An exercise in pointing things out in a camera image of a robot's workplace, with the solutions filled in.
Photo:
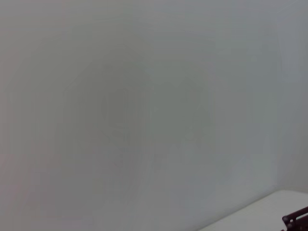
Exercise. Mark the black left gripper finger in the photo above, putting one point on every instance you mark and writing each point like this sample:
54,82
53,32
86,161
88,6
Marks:
286,219

